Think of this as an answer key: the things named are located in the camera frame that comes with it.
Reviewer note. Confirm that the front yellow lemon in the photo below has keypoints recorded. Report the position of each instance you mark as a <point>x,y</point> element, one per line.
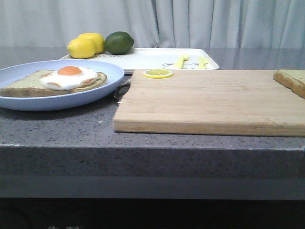
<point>81,48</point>

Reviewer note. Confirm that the bread slice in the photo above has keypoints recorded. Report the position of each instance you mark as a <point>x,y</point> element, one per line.
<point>30,86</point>
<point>292,79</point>

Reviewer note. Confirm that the white rectangular tray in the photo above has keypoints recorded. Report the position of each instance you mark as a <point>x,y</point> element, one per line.
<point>155,58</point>

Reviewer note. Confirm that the rear yellow lemon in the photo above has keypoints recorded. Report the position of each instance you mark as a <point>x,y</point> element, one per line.
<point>97,39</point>

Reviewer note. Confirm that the wooden cutting board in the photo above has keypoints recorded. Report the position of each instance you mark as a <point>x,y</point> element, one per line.
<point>211,102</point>

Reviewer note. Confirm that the metal cutting board handle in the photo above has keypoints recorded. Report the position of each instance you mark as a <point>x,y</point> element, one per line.
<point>121,91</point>

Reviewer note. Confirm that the light blue round plate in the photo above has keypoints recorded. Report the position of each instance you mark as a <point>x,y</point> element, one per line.
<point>11,74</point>

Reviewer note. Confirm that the yellow lemon slice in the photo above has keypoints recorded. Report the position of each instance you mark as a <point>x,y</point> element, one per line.
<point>158,73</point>

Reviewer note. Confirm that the green lime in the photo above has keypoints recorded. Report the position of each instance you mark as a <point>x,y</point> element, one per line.
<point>118,43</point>

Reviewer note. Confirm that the yellow plastic fork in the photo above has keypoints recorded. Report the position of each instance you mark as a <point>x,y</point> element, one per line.
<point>180,62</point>

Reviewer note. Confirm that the white curtain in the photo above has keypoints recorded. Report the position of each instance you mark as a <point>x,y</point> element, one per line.
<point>256,24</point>

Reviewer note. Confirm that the fried egg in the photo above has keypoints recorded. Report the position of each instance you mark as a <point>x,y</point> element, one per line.
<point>68,78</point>

